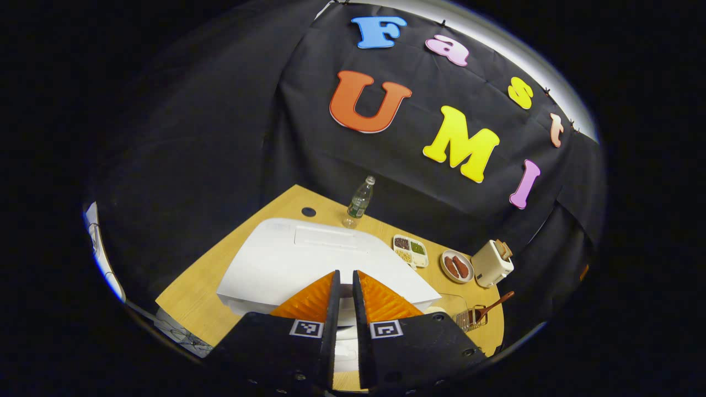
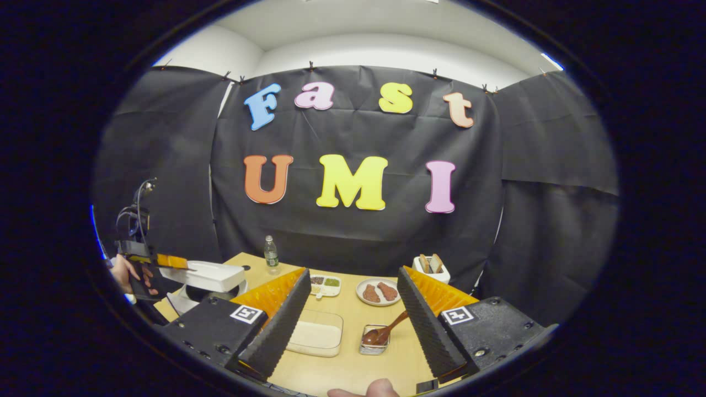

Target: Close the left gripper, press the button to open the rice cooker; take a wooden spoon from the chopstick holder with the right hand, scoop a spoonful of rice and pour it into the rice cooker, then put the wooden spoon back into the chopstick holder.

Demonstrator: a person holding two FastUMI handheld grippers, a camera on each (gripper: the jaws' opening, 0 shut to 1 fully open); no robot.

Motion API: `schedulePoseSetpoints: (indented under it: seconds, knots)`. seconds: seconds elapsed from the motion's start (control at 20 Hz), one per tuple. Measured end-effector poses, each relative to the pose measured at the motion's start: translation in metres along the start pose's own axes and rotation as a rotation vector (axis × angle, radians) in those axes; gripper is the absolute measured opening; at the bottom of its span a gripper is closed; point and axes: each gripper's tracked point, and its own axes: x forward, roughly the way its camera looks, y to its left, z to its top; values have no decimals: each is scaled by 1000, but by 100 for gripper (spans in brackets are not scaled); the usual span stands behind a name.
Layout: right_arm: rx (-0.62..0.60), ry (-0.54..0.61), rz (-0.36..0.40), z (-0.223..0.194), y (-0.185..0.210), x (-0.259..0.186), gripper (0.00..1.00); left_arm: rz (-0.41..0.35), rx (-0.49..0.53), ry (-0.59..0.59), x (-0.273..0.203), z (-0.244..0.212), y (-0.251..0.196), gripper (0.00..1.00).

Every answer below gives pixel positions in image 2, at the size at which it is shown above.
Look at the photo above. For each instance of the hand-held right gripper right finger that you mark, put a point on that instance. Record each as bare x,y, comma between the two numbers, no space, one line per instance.
424,331

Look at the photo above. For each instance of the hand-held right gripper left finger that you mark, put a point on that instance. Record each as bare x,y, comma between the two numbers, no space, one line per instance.
281,325

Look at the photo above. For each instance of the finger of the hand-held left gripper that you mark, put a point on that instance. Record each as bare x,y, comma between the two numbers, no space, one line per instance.
168,261

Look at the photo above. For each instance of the brown wooden spoon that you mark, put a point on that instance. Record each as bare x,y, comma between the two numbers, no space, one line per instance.
380,333

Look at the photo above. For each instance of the white rice cooker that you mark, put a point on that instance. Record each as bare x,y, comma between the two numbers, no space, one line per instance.
212,275

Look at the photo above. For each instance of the brown meat piece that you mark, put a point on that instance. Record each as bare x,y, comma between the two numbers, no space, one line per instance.
371,294
388,291

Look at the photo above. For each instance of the white toaster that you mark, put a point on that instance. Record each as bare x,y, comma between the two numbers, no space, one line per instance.
436,277

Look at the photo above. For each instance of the white divided bean dish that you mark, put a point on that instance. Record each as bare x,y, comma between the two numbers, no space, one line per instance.
325,286

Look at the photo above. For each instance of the white round plate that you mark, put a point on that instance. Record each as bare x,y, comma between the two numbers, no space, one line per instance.
364,302

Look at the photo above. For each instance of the toast bread slice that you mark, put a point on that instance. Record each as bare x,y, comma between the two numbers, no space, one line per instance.
424,263
436,263

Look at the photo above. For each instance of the clear water bottle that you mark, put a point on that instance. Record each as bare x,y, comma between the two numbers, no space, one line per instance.
271,256

